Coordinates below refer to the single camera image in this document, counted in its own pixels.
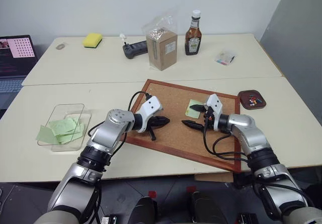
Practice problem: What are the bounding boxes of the green sticky note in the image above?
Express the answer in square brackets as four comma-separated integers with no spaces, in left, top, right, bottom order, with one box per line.
[47,118,80,137]
[65,115,81,127]
[184,99,202,119]
[57,129,86,145]
[35,124,61,144]

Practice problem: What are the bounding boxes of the wood-framed cork board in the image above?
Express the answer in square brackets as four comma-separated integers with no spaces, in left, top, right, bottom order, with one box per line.
[120,79,244,172]

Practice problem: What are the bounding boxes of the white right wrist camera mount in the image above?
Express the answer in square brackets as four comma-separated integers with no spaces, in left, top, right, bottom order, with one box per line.
[205,94,224,117]

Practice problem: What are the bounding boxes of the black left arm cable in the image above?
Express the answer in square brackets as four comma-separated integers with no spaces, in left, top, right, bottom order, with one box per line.
[87,91,151,137]

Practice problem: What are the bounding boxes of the black handheld controller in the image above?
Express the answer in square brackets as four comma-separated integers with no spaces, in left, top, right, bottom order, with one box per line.
[122,40,148,59]

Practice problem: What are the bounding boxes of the yellow green sponge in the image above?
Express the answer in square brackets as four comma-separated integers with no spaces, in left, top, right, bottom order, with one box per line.
[82,32,103,50]

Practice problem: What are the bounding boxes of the open laptop computer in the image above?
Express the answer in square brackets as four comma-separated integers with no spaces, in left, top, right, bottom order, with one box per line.
[0,34,38,110]

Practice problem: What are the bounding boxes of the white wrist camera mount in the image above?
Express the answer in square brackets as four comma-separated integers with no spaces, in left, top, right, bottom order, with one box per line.
[205,94,224,117]
[137,96,164,133]

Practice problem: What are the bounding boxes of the clear plastic box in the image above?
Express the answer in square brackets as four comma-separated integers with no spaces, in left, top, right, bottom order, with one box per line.
[37,103,93,152]

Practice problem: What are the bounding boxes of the dark rounded shape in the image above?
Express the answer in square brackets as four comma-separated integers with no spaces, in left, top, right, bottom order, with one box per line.
[190,191,222,224]
[134,196,159,224]

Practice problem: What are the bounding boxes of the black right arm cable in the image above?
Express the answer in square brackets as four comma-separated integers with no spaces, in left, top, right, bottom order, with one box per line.
[202,118,250,162]

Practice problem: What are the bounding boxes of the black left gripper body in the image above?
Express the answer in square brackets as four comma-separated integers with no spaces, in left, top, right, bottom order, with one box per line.
[144,115,162,133]

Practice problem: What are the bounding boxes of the small clear box coloured tabs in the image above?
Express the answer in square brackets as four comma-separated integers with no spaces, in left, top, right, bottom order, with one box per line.
[215,48,238,67]

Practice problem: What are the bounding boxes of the brown pushpin tray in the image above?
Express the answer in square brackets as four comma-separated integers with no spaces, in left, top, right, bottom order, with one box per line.
[237,89,267,110]

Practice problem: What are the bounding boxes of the brown cardboard box with bag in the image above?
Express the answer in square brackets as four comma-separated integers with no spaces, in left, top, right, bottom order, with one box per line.
[140,7,181,71]

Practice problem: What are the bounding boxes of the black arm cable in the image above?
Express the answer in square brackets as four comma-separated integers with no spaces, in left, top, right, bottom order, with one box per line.
[87,91,151,137]
[202,118,250,162]

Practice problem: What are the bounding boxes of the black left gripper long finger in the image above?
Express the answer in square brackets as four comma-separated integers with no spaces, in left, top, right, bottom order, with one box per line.
[152,116,172,129]

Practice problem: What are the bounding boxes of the brown sauce bottle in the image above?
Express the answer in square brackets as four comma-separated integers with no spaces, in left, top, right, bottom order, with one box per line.
[185,10,203,56]

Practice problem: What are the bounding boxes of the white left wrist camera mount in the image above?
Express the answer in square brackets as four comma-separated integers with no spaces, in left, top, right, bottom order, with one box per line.
[137,96,164,133]

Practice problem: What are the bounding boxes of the brown cardboard carton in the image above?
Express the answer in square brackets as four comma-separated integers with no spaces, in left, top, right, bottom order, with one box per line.
[145,29,179,71]

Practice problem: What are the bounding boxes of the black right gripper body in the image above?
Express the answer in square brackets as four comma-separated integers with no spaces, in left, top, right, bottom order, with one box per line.
[202,106,215,131]

